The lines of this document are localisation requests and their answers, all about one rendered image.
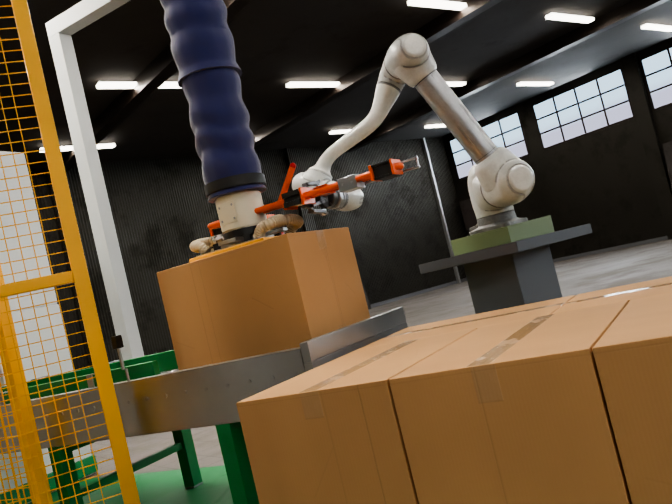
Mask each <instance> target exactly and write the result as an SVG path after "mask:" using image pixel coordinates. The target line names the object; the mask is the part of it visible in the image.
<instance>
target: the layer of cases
mask: <svg viewBox="0 0 672 504"><path fill-rule="evenodd" d="M236 406H237V410H238V414H239V418H240V423H241V427H242V431H243V435H244V440H245V444H246V448H247V453H248V457H249V461H250V465H251V470H252V474H253V478H254V482H255V487H256V491H257V495H258V500H259V504H672V276H670V277H665V278H659V279H654V280H649V281H644V282H639V283H634V284H628V285H623V286H618V287H613V288H608V289H603V290H597V291H592V292H587V293H582V294H578V295H572V296H566V297H561V298H556V299H551V300H546V301H541V302H536V303H530V304H525V305H520V306H515V307H510V308H505V309H499V310H494V311H489V312H484V313H479V314H474V315H468V316H463V317H458V318H453V319H448V320H443V321H437V322H432V323H427V324H422V325H417V326H412V327H407V328H405V329H402V330H400V331H398V332H396V333H393V334H391V335H389V336H387V337H384V338H382V339H380V340H377V341H375V342H373V343H371V344H368V345H366V346H364V347H362V348H359V349H357V350H355V351H352V352H350V353H348V354H346V355H343V356H341V357H339V358H337V359H334V360H332V361H330V362H327V363H325V364H323V365H321V366H318V367H316V368H314V369H312V370H309V371H307V372H305V373H303V374H300V375H298V376H296V377H293V378H291V379H289V380H287V381H284V382H282V383H280V384H278V385H275V386H273V387H271V388H268V389H266V390H264V391H262V392H259V393H257V394H255V395H253V396H250V397H248V398H246V399H244V400H241V401H239V402H237V403H236Z"/></svg>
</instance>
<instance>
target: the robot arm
mask: <svg viewBox="0 0 672 504"><path fill-rule="evenodd" d="M436 69H437V66H436V62H435V60H434V58H433V56H432V54H431V51H430V48H429V45H428V43H427V41H426V40H425V38H424V37H423V36H421V35H419V34H417V33H407V34H404V35H402V36H400V37H398V38H397V39H396V40H395V41H394V42H393V43H392V44H391V46H390V47H389V49H388V51H387V53H386V56H385V59H384V62H383V65H382V69H381V71H380V74H379V78H378V82H377V85H376V90H375V96H374V100H373V105H372V108H371V110H370V112H369V114H368V115H367V117H366V118H365V119H364V120H363V121H362V122H361V123H359V124H358V125H357V126H356V127H354V128H353V129H352V130H350V131H349V132H348V133H347V134H345V135H344V136H343V137H341V138H340V139H339V140H338V141H336V142H335V143H334V144H332V145H331V146H330V147H329V148H328V149H327V150H326V151H325V152H324V153H323V154H322V155H321V157H320V158H319V160H318V161H317V163H316V164H315V165H314V166H313V167H310V168H309V169H308V170H307V171H306V172H301V173H299V174H297V175H295V177H294V178H293V180H292V189H293V190H295V189H298V188H299V187H312V189H313V188H314V187H317V186H320V185H323V184H332V183H335V181H332V176H331V173H330V169H331V166H332V164H333V162H334V161H335V160H336V159H337V158H338V157H339V156H341V155H342V154H343V153H345V152H346V151H348V150H349V149H350V148H352V147H353V146H355V145H356V144H357V143H359V142H360V141H362V140H363V139H365V138H366V137H367V136H369V135H370V134H371V133H373V132H374V131H375V130H376V129H377V128H378V127H379V126H380V125H381V123H382V122H383V121H384V119H385V118H386V116H387V115H388V113H389V111H390V109H391V108H392V106H393V104H394V103H395V101H396V100H397V98H398V97H399V95H400V93H401V91H402V89H403V87H404V85H405V83H406V84H407V85H408V86H410V87H412V88H414V87H415V88H416V89H417V91H418V92H419V93H420V94H421V96H422V97H423V98H424V99H425V101H426V102H427V103H428V104H429V106H430V107H431V108H432V109H433V111H434V112H435V113H436V114H437V116H438V117H439V118H440V120H441V121H442V122H443V123H444V125H445V126H446V127H447V128H448V130H449V131H450V132H451V133H452V135H453V136H454V137H455V138H456V140H457V141H458V142H459V143H460V145H461V146H462V147H463V148H464V150H465V151H466V152H467V153H468V155H469V156H470V157H471V159H472V160H473V161H474V162H475V165H473V166H472V168H471V169H470V171H469V174H468V190H469V195H470V199H471V203H472V207H473V210H474V213H475V215H476V218H477V223H478V224H476V226H473V227H471V228H470V229H469V230H470V232H469V234H470V236H471V235H475V234H478V233H482V232H486V231H490V230H494V229H498V228H502V227H506V226H510V225H513V224H517V223H521V222H525V221H528V219H527V218H518V217H517V216H516V213H515V210H514V206H513V205H514V204H517V203H519V202H521V201H523V200H524V199H525V198H526V197H527V196H528V195H529V194H530V193H531V191H532V189H533V187H534V184H535V175H534V172H533V170H532V168H531V167H530V166H529V165H528V164H527V163H526V162H525V161H523V160H521V159H519V158H518V157H517V156H516V155H514V154H513V153H512V152H511V151H510V150H508V149H507V148H505V147H497V146H496V145H495V143H494V142H493V141H492V140H491V138H490V137H489V136H488V135H487V133H486V132H485V131H484V130H483V128H482V127H481V126H480V125H479V123H478V122H477V121H476V119H475V118H474V117H473V116H472V114H471V113H470V112H469V111H468V109H467V108H466V107H465V106H464V104H463V103H462V102H461V101H460V99H459V98H458V97H457V95H456V94H455V93H454V92H453V90H452V89H451V88H450V87H449V85H448V84H447V83H446V82H445V80H444V79H443V78H442V77H441V75H440V74H439V73H438V71H437V70H436ZM298 191H299V189H298ZM335 192H336V193H333V194H330V195H327V196H323V197H321V196H318V197H315V202H316V204H302V202H301V204H298V205H295V206H302V208H303V209H308V213H309V214H319V215H321V216H324V215H328V212H327V211H326V209H330V210H339V211H352V210H355V209H357V208H359V207H360V206H361V205H362V202H363V197H364V195H363V192H362V191H361V190H360V189H359V190H355V191H352V192H349V193H340V191H339V190H337V191H335ZM317 205H319V206H320V207H321V208H322V209H313V207H315V206H317Z"/></svg>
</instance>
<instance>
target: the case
mask: <svg viewBox="0 0 672 504"><path fill-rule="evenodd" d="M157 278H158V282H159V287H160V291H161V295H162V300H163V304H164V308H165V313H166V317H167V321H168V326H169V330H170V334H171V339H172V343H173V347H174V352H175V356H176V360H177V365H178V369H179V370H184V369H189V368H194V367H199V366H204V365H209V364H215V363H220V362H225V361H230V360H235V359H240V358H245V357H251V356H256V355H261V354H266V353H271V352H276V351H281V350H286V349H292V348H297V347H300V345H299V344H300V343H302V342H304V341H307V340H310V339H313V338H315V337H318V336H321V335H324V334H326V333H329V332H332V331H335V330H337V329H340V328H343V327H346V326H348V325H351V324H354V323H356V322H359V321H362V320H365V319H367V318H370V314H369V310H368V306H367V302H366V298H365V294H364V290H363V286H362V281H361V277H360V273H359V269H358V265H357V261H356V257H355V253H354V249H353V244H352V240H351V236H350V232H349V228H348V227H343V228H333V229H324V230H314V231H305V232H296V233H286V234H283V235H280V236H276V237H273V238H270V239H266V240H263V241H260V242H256V243H253V244H250V245H246V246H243V247H240V248H236V249H233V250H230V251H227V252H223V253H220V254H217V255H213V256H210V257H207V258H203V259H200V260H197V261H193V262H190V263H187V264H183V265H180V266H177V267H173V268H170V269H167V270H164V271H160V272H157Z"/></svg>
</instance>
